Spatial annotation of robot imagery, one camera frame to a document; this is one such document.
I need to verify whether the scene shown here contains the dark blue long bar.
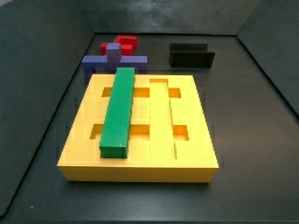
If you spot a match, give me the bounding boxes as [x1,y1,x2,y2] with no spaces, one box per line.
[99,67,137,159]

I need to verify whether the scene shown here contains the yellow slotted board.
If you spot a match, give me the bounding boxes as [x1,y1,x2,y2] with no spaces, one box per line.
[58,74,219,183]

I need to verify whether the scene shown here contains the green long bar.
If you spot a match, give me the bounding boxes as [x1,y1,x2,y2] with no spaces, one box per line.
[98,66,137,157]

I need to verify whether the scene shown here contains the purple cross-shaped block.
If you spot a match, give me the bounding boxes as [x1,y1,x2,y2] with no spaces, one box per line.
[82,43,149,79]

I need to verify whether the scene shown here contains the red cross-shaped block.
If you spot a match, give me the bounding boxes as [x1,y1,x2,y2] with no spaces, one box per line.
[114,35,138,56]

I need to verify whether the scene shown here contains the black angle bracket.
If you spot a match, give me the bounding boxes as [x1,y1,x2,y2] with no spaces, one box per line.
[170,43,215,68]

